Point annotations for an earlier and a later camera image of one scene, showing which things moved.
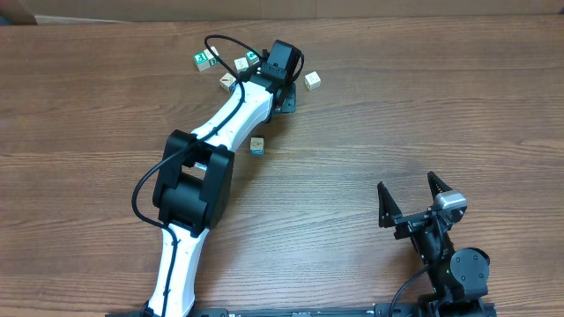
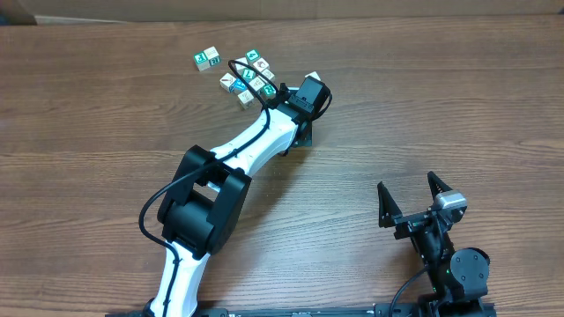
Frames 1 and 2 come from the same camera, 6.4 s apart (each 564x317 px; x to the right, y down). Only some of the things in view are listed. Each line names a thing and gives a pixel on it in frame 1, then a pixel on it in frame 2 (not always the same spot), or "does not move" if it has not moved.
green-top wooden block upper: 251,57 does not move
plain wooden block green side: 211,56 does not move
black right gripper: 390,210 does not move
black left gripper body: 290,99 -> 307,136
